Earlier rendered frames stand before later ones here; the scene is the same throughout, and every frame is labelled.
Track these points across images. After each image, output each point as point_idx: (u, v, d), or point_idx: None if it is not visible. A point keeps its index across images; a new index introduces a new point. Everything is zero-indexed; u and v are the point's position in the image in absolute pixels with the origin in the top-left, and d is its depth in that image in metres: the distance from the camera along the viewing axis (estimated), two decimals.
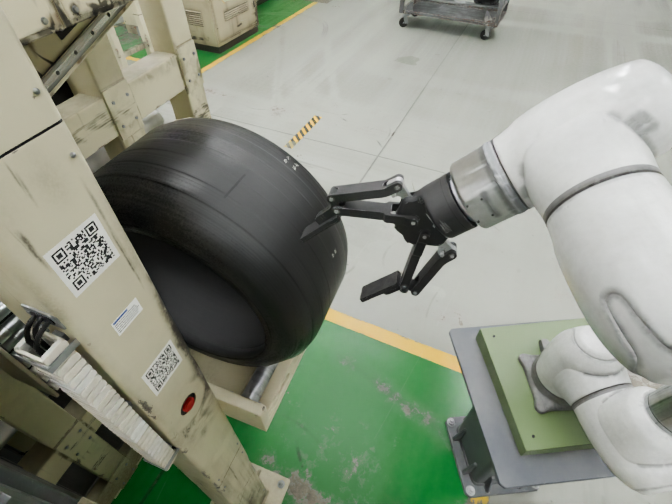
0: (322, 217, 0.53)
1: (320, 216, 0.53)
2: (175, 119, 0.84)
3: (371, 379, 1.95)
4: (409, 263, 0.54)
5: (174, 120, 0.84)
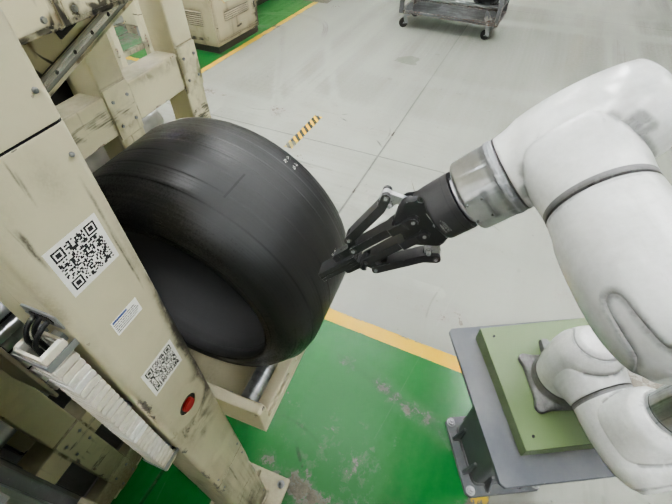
0: (339, 256, 0.57)
1: (337, 255, 0.57)
2: (175, 119, 0.84)
3: (371, 379, 1.95)
4: (388, 248, 0.53)
5: (173, 120, 0.84)
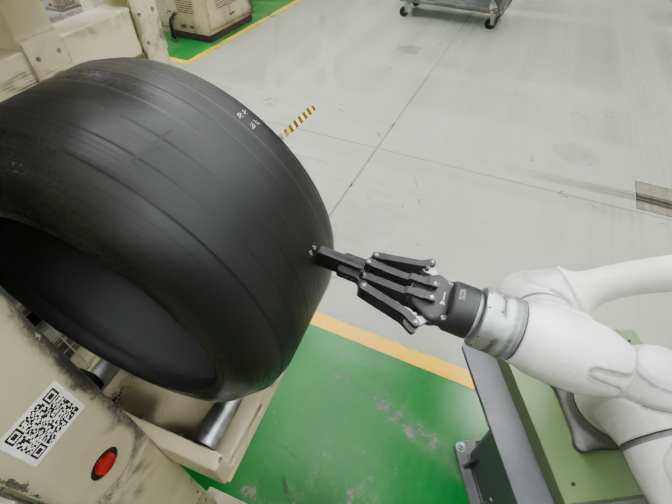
0: (352, 256, 0.59)
1: (352, 255, 0.59)
2: None
3: (369, 395, 1.71)
4: (394, 283, 0.56)
5: None
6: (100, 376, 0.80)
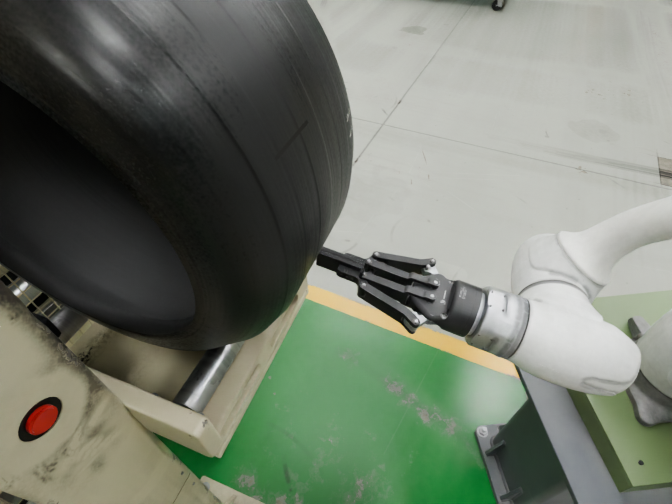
0: (352, 256, 0.59)
1: (352, 255, 0.59)
2: None
3: (379, 377, 1.55)
4: (394, 282, 0.56)
5: None
6: None
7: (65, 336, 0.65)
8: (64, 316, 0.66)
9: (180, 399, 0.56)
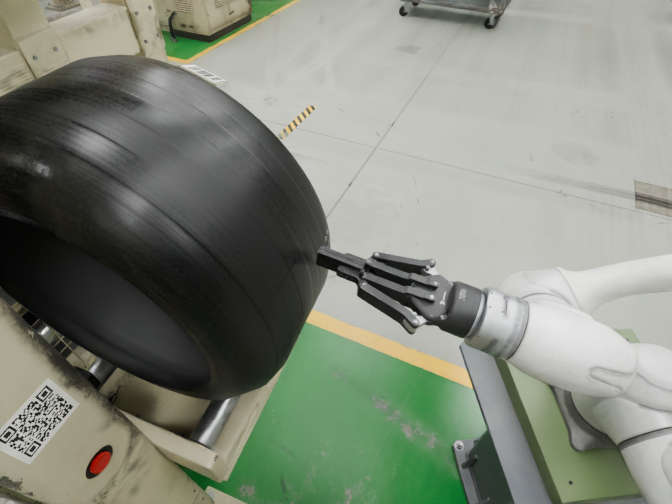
0: (352, 256, 0.59)
1: (352, 255, 0.59)
2: (212, 81, 0.55)
3: (367, 395, 1.71)
4: (394, 283, 0.56)
5: (210, 80, 0.54)
6: (104, 382, 0.83)
7: (95, 378, 0.80)
8: (94, 363, 0.82)
9: (191, 436, 0.73)
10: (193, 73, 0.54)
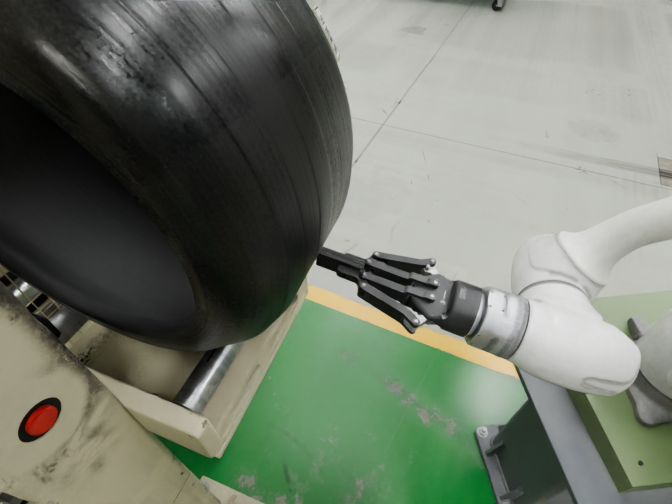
0: (352, 256, 0.59)
1: (352, 255, 0.59)
2: (336, 55, 0.46)
3: (379, 377, 1.55)
4: (394, 282, 0.56)
5: (335, 53, 0.46)
6: None
7: None
8: (78, 330, 0.69)
9: (200, 413, 0.57)
10: (323, 32, 0.44)
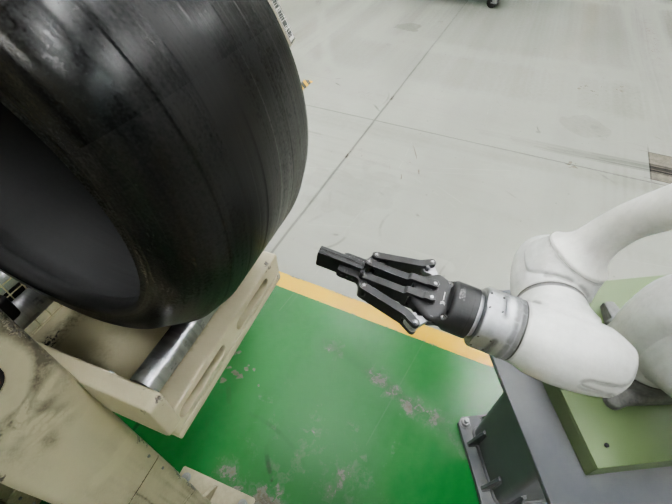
0: (352, 256, 0.59)
1: (352, 255, 0.59)
2: (289, 39, 0.47)
3: (363, 369, 1.55)
4: (394, 283, 0.56)
5: (288, 37, 0.46)
6: None
7: (28, 322, 0.67)
8: (42, 309, 0.67)
9: (155, 387, 0.56)
10: (275, 15, 0.45)
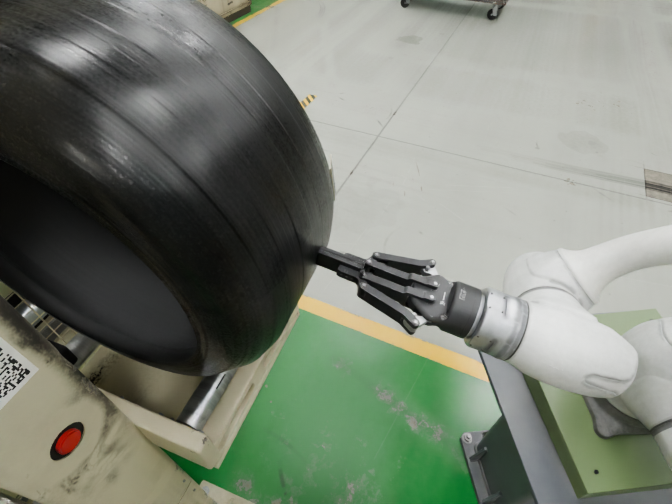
0: (352, 256, 0.59)
1: (352, 255, 0.59)
2: (335, 196, 0.61)
3: (370, 385, 1.63)
4: (394, 283, 0.56)
5: (334, 195, 0.61)
6: (69, 349, 0.73)
7: None
8: None
9: None
10: (332, 182, 0.59)
